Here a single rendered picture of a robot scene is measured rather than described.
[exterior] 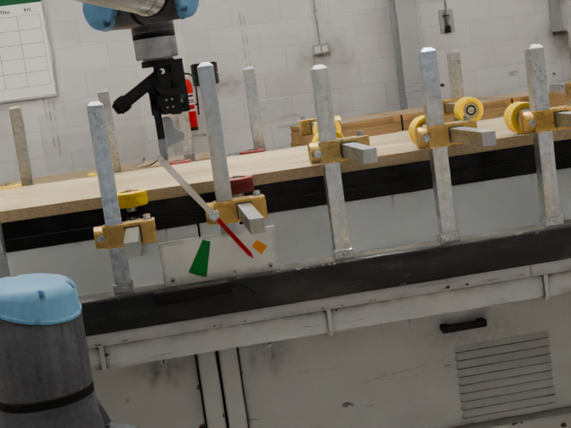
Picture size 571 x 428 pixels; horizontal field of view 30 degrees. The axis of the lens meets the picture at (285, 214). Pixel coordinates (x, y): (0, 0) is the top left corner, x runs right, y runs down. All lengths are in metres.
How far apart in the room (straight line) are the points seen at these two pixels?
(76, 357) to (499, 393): 1.46
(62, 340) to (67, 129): 7.89
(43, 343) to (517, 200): 1.46
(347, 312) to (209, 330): 0.32
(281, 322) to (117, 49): 7.22
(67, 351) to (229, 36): 8.11
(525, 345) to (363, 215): 0.56
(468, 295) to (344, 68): 7.46
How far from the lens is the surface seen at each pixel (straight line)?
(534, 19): 10.61
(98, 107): 2.36
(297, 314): 2.46
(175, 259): 2.38
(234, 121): 9.66
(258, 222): 2.10
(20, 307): 1.63
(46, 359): 1.65
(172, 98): 2.27
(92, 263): 2.61
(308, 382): 2.74
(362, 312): 2.48
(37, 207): 2.60
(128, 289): 2.39
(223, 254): 2.38
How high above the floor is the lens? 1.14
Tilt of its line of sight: 8 degrees down
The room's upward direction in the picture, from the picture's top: 8 degrees counter-clockwise
